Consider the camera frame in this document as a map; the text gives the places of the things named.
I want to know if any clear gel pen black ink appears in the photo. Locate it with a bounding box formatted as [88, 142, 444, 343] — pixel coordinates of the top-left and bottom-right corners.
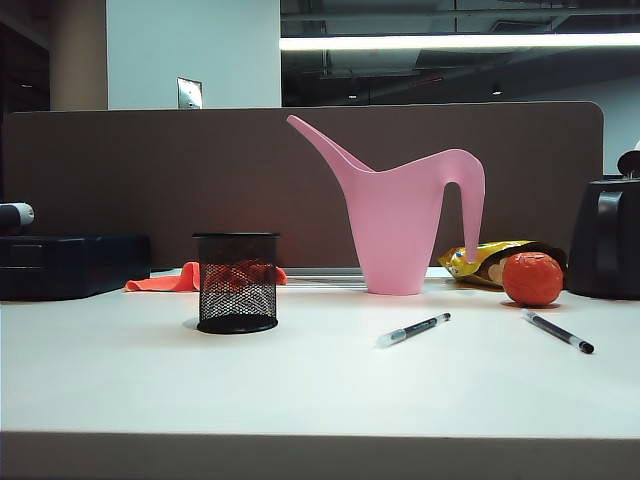
[375, 312, 452, 350]
[522, 309, 596, 356]

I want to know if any black mesh pen holder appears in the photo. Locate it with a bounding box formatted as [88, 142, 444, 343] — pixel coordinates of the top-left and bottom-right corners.
[191, 231, 282, 335]

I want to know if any pink plastic watering can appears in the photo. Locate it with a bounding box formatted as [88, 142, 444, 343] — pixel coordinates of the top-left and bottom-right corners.
[286, 114, 487, 296]

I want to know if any yellow snack bag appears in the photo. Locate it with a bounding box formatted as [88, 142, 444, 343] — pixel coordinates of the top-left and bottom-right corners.
[438, 240, 569, 291]

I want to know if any orange cloth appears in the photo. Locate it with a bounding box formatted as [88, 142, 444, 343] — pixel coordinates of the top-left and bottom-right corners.
[123, 260, 289, 293]

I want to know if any brown desk divider panel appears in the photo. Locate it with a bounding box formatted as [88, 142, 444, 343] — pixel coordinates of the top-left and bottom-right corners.
[1, 101, 606, 271]

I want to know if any orange round fruit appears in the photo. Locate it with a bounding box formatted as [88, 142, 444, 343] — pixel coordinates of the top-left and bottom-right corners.
[501, 251, 565, 308]

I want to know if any long ceiling light strip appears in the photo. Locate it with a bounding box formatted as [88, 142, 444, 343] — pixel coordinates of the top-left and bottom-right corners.
[279, 32, 640, 52]

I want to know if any black flat case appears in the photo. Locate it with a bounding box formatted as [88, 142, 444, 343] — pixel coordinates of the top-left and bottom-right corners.
[0, 233, 152, 302]

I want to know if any black kettle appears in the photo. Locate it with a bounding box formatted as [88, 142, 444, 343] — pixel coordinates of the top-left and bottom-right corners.
[564, 178, 640, 301]

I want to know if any white and black cylinder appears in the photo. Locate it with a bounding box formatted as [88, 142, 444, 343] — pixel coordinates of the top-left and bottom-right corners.
[0, 201, 36, 235]

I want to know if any round black white knob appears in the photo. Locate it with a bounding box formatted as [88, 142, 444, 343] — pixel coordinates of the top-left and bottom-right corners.
[616, 148, 640, 181]

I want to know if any metal wall plate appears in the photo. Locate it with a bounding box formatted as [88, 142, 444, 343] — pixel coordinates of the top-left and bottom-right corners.
[175, 76, 204, 110]

